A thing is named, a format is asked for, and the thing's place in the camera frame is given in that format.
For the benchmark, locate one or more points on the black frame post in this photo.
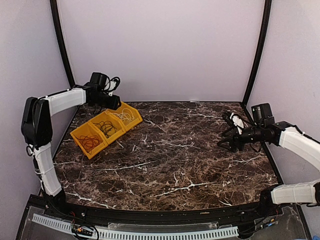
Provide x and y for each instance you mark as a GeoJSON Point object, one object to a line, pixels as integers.
{"type": "Point", "coordinates": [61, 43]}
{"type": "Point", "coordinates": [258, 53]}

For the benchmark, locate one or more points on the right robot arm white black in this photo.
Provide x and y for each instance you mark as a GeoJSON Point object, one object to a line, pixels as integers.
{"type": "Point", "coordinates": [288, 137]}

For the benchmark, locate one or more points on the yellow plastic bin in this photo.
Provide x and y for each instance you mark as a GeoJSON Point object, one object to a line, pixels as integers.
{"type": "Point", "coordinates": [128, 115]}
{"type": "Point", "coordinates": [89, 139]}
{"type": "Point", "coordinates": [109, 125]}

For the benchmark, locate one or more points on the left black frame post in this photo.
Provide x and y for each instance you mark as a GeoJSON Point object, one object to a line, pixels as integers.
{"type": "Point", "coordinates": [61, 43]}

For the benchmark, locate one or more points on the small circuit board with wires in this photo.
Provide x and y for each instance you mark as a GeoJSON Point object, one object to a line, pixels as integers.
{"type": "Point", "coordinates": [82, 230]}

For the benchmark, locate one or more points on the black front rail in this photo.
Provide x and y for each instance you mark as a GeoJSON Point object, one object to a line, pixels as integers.
{"type": "Point", "coordinates": [240, 214]}

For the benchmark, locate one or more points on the right yellow plastic bin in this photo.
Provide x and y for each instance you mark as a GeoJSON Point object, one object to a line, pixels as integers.
{"type": "Point", "coordinates": [128, 115]}

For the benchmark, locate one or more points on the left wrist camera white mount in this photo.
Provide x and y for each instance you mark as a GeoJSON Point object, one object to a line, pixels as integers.
{"type": "Point", "coordinates": [111, 85]}

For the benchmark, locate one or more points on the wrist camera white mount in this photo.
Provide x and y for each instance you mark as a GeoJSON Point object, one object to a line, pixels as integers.
{"type": "Point", "coordinates": [111, 85]}
{"type": "Point", "coordinates": [234, 120]}

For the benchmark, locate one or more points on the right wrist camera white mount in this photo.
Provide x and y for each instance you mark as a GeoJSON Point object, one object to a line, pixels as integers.
{"type": "Point", "coordinates": [234, 120]}

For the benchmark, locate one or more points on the right black frame post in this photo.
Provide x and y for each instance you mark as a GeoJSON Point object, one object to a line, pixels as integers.
{"type": "Point", "coordinates": [258, 53]}

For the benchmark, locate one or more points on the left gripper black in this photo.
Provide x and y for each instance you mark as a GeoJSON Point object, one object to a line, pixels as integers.
{"type": "Point", "coordinates": [113, 105]}

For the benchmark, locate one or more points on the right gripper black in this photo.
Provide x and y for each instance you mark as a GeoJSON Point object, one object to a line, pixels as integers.
{"type": "Point", "coordinates": [236, 138]}

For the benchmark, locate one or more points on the left yellow plastic bin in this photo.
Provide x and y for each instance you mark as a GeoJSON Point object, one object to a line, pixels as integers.
{"type": "Point", "coordinates": [89, 139]}

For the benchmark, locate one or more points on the middle yellow plastic bin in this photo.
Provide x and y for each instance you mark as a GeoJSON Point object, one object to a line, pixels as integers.
{"type": "Point", "coordinates": [109, 125]}

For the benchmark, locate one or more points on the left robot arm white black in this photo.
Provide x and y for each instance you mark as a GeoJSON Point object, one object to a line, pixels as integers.
{"type": "Point", "coordinates": [37, 130]}

